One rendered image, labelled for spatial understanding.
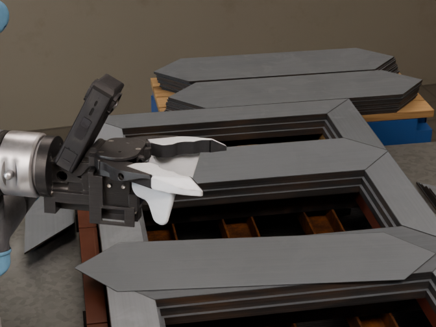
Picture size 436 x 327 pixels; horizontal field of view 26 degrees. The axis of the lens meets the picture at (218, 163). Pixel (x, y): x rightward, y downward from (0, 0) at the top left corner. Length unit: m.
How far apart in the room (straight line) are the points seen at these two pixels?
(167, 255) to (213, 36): 2.72
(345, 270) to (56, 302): 0.67
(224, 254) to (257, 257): 0.07
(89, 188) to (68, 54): 3.43
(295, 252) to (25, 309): 0.62
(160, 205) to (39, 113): 3.58
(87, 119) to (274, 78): 1.86
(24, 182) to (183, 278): 0.86
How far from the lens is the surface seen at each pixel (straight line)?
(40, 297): 2.20
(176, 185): 0.98
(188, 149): 1.10
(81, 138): 1.05
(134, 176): 1.00
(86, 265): 1.95
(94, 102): 1.03
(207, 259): 1.95
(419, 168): 2.61
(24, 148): 1.08
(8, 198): 1.20
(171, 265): 1.93
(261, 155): 2.36
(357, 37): 4.87
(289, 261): 1.95
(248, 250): 1.98
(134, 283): 1.89
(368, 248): 2.01
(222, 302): 1.86
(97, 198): 1.06
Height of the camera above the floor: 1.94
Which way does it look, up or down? 27 degrees down
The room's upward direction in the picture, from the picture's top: straight up
